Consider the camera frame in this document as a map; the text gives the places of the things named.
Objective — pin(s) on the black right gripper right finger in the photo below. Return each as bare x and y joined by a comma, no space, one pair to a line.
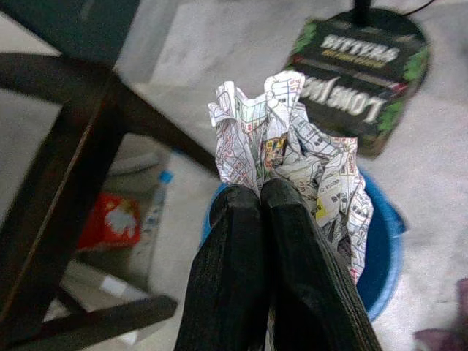
311,292

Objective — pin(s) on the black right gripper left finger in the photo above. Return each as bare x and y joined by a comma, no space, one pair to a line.
226,285

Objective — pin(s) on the printed paper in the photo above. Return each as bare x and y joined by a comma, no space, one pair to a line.
292,146

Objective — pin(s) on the blue plastic bucket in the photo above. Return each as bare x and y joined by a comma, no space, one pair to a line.
380,248

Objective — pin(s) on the clear bottle blue cap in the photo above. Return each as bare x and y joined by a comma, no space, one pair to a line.
155,208

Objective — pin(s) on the white cardboard piece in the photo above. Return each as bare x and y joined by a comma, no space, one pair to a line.
117,289

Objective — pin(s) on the red packet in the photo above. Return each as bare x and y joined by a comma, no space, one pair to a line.
106,219

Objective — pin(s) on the mauve crumpled cloth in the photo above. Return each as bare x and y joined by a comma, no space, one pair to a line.
446,336

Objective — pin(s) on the dark wooden chair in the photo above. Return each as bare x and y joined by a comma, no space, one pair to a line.
55,175

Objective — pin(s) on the black Long Jack box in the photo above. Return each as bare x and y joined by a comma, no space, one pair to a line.
351,91

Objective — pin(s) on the black pole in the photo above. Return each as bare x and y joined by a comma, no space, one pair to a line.
361,11

